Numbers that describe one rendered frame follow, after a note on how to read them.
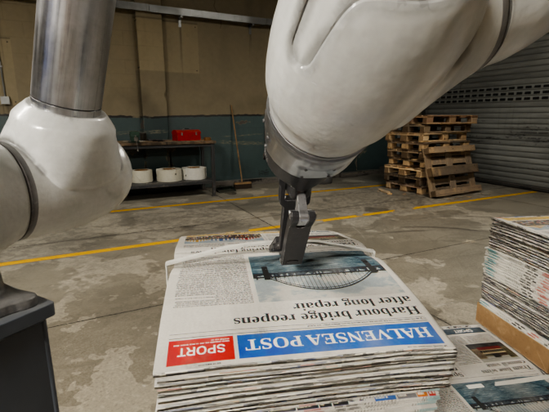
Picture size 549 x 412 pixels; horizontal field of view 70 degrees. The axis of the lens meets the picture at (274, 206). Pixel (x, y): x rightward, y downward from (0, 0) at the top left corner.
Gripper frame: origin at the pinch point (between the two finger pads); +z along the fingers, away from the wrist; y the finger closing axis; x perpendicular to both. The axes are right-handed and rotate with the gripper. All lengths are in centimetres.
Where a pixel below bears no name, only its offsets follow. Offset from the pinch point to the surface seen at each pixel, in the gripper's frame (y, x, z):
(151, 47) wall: -400, -102, 498
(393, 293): 14.3, 11.3, -8.9
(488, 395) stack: 30.6, 33.7, 10.4
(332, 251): 7.6, 7.8, 1.3
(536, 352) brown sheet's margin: 25, 46, 13
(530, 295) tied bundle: 16, 47, 12
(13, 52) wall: -359, -284, 465
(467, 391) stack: 30.0, 31.1, 11.7
